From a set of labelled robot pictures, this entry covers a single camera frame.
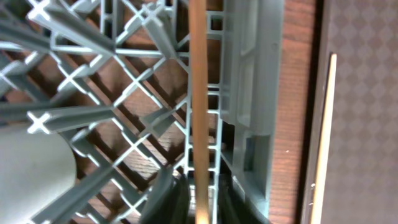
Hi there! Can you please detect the dark brown serving tray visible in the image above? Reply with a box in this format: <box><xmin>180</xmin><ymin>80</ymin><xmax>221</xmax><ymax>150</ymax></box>
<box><xmin>299</xmin><ymin>0</ymin><xmax>397</xmax><ymax>223</ymax></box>

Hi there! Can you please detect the wooden chopstick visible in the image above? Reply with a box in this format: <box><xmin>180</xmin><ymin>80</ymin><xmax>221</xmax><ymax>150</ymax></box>
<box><xmin>188</xmin><ymin>0</ymin><xmax>210</xmax><ymax>224</ymax></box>
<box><xmin>310</xmin><ymin>53</ymin><xmax>337</xmax><ymax>224</ymax></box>

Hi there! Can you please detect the grey plastic dishwasher rack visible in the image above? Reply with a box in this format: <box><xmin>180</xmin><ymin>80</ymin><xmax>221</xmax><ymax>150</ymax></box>
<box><xmin>1</xmin><ymin>0</ymin><xmax>284</xmax><ymax>223</ymax></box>

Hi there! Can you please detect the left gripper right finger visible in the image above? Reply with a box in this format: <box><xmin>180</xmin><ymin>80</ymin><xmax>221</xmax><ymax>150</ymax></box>
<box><xmin>218</xmin><ymin>174</ymin><xmax>271</xmax><ymax>224</ymax></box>

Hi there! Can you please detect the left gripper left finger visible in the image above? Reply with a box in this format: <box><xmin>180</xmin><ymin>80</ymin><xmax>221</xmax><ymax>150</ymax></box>
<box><xmin>139</xmin><ymin>167</ymin><xmax>190</xmax><ymax>224</ymax></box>

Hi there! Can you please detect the small white green cup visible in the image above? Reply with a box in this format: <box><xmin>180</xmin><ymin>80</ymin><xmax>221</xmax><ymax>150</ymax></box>
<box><xmin>1</xmin><ymin>124</ymin><xmax>76</xmax><ymax>223</ymax></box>

